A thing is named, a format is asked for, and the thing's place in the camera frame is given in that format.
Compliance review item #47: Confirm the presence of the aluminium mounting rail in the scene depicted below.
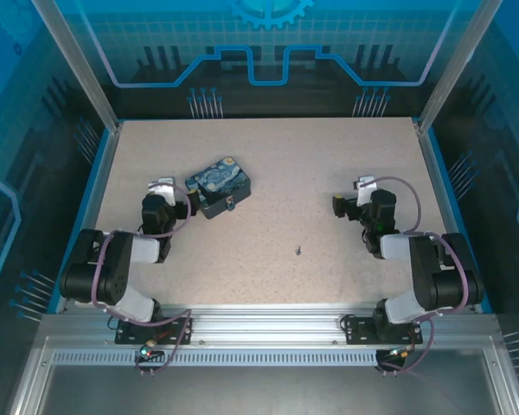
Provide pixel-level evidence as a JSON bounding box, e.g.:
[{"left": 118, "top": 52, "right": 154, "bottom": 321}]
[{"left": 37, "top": 303, "right": 502, "bottom": 348}]

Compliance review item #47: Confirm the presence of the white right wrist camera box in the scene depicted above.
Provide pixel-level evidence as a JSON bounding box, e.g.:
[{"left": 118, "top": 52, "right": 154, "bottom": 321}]
[{"left": 353, "top": 176, "right": 379, "bottom": 207}]

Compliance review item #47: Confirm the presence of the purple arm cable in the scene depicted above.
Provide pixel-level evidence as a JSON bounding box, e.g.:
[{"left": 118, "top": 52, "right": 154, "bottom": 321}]
[
  {"left": 359, "top": 176, "right": 472, "bottom": 378},
  {"left": 90, "top": 181, "right": 195, "bottom": 378}
]

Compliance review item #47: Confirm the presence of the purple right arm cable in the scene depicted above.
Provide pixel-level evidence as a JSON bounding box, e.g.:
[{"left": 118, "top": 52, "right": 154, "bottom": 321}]
[{"left": 359, "top": 176, "right": 472, "bottom": 378}]

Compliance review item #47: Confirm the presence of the aluminium frame post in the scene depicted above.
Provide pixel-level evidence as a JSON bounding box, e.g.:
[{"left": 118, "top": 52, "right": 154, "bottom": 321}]
[
  {"left": 418, "top": 0, "right": 506, "bottom": 135},
  {"left": 29, "top": 0, "right": 123, "bottom": 133}
]

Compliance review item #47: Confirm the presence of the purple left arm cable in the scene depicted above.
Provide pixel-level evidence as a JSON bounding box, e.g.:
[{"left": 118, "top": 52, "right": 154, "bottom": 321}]
[{"left": 90, "top": 181, "right": 195, "bottom": 378}]

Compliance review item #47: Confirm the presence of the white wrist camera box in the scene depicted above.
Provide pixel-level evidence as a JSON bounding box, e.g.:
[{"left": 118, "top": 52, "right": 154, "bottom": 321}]
[
  {"left": 353, "top": 176, "right": 379, "bottom": 207},
  {"left": 147, "top": 176, "right": 177, "bottom": 206}
]

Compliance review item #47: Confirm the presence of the aluminium table side rail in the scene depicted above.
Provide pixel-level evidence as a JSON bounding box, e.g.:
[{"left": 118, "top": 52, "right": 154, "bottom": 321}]
[
  {"left": 413, "top": 120, "right": 481, "bottom": 313},
  {"left": 54, "top": 122, "right": 125, "bottom": 313}
]

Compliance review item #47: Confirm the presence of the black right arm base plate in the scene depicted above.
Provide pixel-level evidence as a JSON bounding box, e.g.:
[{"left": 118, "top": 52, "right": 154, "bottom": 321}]
[{"left": 343, "top": 315, "right": 426, "bottom": 346}]

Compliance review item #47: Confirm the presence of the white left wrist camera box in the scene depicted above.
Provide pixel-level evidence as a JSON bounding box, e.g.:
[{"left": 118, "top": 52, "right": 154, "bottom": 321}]
[{"left": 147, "top": 176, "right": 177, "bottom": 206}]

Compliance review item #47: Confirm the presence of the starry night print tin box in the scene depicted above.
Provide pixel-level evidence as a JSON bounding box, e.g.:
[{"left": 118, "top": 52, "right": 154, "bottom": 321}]
[{"left": 184, "top": 157, "right": 253, "bottom": 220}]

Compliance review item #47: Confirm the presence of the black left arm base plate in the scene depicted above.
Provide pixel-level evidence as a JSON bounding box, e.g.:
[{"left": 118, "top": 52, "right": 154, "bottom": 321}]
[{"left": 113, "top": 316, "right": 195, "bottom": 346}]

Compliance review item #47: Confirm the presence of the slotted grey cable duct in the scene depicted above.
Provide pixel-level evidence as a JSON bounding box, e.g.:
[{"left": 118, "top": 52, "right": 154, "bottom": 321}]
[{"left": 50, "top": 350, "right": 499, "bottom": 367}]

